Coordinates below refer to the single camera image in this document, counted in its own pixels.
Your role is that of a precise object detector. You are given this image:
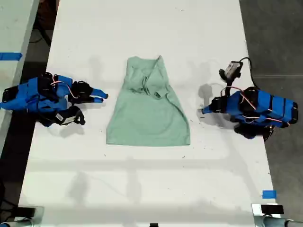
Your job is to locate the long blue tape strip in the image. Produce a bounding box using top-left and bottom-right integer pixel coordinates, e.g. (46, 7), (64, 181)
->
(0, 52), (23, 62)

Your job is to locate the small black box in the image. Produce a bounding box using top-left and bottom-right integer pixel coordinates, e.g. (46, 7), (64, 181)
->
(260, 204), (285, 215)
(17, 206), (36, 218)

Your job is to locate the silver metal bracket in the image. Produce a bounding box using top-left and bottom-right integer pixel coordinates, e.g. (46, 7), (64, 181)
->
(13, 205), (45, 222)
(251, 202), (285, 217)

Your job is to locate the black grey camera box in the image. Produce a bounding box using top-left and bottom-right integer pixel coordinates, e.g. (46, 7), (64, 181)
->
(219, 60), (243, 83)

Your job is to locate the black camera box with label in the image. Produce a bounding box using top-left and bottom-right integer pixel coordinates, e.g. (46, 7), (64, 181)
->
(54, 105), (86, 126)

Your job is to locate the black camera cable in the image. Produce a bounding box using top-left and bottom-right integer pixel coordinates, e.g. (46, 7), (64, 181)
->
(239, 56), (260, 89)

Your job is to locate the short blue tape strip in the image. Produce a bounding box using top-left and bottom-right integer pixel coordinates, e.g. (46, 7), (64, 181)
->
(262, 189), (277, 200)

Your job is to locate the pale green T-shirt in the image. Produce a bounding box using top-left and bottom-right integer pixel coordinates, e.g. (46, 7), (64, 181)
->
(106, 55), (191, 147)

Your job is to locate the white side table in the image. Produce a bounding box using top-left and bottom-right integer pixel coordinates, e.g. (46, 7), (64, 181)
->
(0, 0), (41, 156)

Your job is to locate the black camera stalk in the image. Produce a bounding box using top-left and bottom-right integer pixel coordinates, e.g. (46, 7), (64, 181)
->
(224, 77), (235, 96)

